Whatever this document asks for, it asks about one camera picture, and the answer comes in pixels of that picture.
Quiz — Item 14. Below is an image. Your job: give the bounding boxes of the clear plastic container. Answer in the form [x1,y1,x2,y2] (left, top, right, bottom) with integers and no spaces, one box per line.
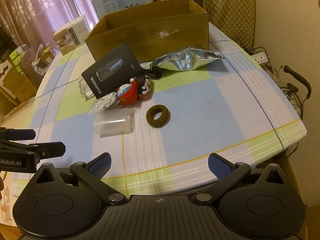
[93,108,133,137]

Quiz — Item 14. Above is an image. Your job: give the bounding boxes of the metal rack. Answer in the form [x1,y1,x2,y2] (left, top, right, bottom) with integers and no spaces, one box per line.
[79,78,94,101]

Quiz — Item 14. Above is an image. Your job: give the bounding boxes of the white power strip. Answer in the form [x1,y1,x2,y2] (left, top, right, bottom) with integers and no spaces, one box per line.
[251,51,268,65]

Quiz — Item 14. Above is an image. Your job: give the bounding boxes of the brown cardboard box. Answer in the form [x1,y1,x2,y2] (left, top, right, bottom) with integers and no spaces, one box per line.
[85,0,209,62]

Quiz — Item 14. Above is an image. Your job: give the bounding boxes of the brown hair scrunchie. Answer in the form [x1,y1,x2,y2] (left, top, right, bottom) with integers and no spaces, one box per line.
[146,105,170,128]

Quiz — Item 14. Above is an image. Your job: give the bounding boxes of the checkered table cloth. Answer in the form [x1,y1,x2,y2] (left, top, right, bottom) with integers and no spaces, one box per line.
[4,26,306,194]

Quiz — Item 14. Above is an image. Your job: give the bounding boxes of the black USB cable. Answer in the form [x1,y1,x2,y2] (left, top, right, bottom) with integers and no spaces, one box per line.
[139,64,163,81]

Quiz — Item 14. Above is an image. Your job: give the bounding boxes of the cotton swabs pack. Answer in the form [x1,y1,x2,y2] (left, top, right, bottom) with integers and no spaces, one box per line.
[88,92,118,114]

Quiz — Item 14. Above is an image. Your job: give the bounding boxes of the light blue milk carton box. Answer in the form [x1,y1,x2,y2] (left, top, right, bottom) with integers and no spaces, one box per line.
[92,0,154,21]

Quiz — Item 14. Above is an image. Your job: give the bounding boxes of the cardboard boxes pile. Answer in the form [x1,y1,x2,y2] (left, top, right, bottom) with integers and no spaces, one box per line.
[1,44,55,102]

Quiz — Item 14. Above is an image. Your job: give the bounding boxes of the white toy car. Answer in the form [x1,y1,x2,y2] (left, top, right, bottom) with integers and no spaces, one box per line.
[139,74,151,100]

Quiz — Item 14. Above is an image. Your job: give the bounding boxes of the person's left hand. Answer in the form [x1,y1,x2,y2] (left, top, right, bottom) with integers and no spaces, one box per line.
[0,177,4,200]

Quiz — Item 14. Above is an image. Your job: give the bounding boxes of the steel kettle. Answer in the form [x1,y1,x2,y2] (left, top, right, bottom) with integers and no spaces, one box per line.
[276,65,312,115]

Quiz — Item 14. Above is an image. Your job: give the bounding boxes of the floor power cables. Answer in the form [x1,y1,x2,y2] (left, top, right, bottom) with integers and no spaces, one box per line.
[240,43,304,120]

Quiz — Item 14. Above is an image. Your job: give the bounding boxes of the pink curtain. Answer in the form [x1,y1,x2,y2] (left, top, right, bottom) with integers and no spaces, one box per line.
[1,0,99,48]

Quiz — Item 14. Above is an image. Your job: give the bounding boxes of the quilted beige chair cover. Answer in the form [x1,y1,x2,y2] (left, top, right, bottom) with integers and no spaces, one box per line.
[195,0,256,50]

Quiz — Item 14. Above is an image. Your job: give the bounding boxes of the silver foil bag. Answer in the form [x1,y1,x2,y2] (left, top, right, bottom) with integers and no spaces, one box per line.
[150,47,223,72]

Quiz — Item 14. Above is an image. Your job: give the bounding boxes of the white appliance box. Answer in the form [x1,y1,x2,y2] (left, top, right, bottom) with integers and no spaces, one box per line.
[53,15,91,55]

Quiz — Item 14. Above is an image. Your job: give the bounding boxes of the black product box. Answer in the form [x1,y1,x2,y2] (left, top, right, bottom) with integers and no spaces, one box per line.
[81,43,142,99]

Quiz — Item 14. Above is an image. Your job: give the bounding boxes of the red Doraemon toy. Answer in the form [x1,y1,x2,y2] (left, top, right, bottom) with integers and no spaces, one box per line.
[117,78,140,106]

